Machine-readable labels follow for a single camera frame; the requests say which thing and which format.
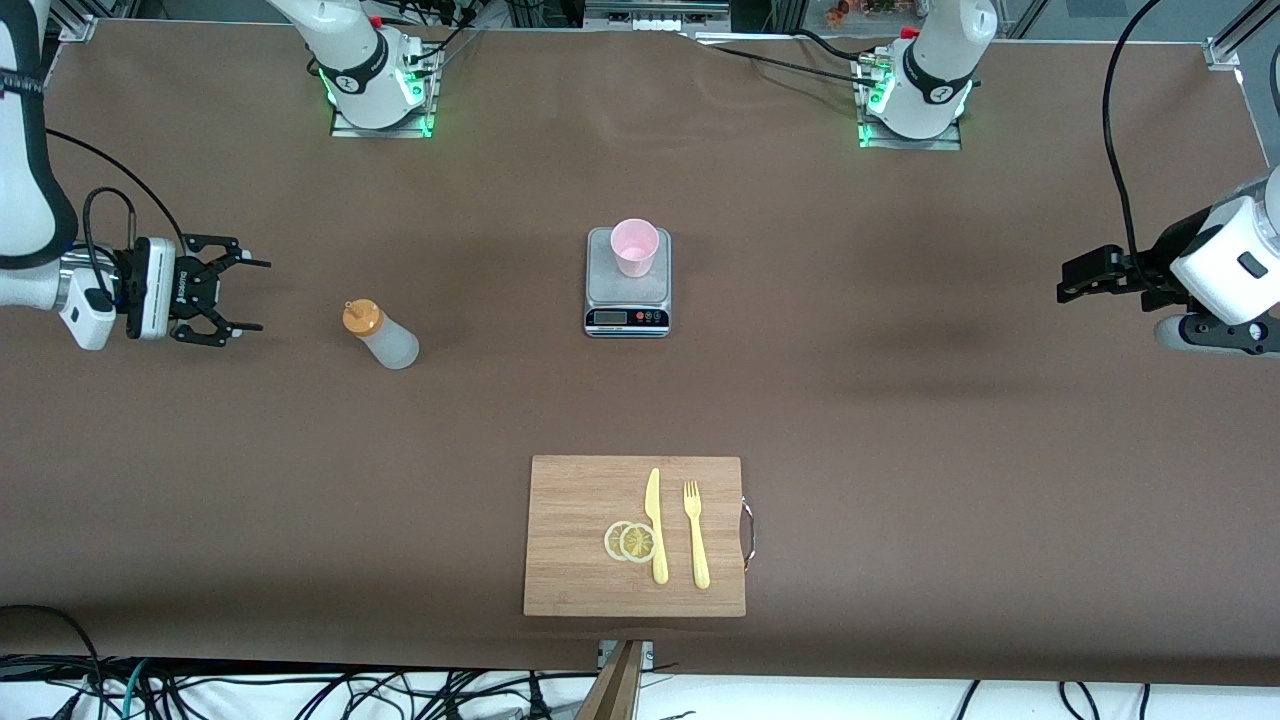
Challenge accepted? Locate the clear sauce bottle orange cap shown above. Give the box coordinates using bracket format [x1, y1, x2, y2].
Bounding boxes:
[342, 298, 421, 371]

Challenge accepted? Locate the pink plastic cup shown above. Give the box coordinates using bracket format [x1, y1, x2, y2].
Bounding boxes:
[611, 218, 661, 279]

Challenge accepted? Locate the brown table cover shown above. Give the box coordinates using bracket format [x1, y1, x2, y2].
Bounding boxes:
[0, 20, 1280, 687]

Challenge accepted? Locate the silver digital kitchen scale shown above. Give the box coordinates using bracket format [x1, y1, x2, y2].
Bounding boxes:
[584, 227, 672, 339]

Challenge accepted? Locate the wooden cutting board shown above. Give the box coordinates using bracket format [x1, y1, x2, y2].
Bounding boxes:
[523, 455, 747, 618]

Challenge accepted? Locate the yellow plastic fork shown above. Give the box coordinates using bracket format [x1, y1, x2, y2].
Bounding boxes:
[683, 481, 711, 589]

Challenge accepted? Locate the yellow plastic knife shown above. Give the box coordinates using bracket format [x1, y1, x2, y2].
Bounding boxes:
[645, 468, 669, 585]

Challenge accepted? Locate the white power strip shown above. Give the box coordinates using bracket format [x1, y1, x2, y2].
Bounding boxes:
[605, 14, 703, 33]

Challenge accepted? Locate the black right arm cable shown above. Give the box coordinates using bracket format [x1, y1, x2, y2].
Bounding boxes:
[0, 70, 191, 311]

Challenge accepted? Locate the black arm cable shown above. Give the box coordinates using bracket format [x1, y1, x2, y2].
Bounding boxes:
[0, 70, 191, 311]
[1102, 0, 1166, 263]

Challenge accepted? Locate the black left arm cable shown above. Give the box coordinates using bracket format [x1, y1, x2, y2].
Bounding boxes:
[1102, 0, 1166, 263]

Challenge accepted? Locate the aluminium frame corner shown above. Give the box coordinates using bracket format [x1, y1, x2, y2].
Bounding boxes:
[1205, 0, 1280, 69]
[52, 0, 98, 43]

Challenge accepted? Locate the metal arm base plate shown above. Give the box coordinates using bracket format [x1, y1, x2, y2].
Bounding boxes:
[330, 45, 437, 139]
[857, 50, 963, 151]

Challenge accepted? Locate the black base cable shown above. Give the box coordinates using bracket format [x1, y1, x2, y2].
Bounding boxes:
[425, 25, 486, 71]

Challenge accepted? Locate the short black table cable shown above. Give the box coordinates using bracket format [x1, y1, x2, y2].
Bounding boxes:
[793, 27, 876, 63]

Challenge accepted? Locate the black looped floor cable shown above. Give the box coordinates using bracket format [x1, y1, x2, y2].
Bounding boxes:
[0, 603, 106, 720]

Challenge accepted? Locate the long black table cable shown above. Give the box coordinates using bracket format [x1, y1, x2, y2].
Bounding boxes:
[685, 33, 891, 89]

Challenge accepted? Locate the teal floor cable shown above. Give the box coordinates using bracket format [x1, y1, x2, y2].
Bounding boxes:
[95, 658, 153, 720]

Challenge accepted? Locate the wooden post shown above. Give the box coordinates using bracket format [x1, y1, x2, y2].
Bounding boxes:
[575, 640, 646, 720]

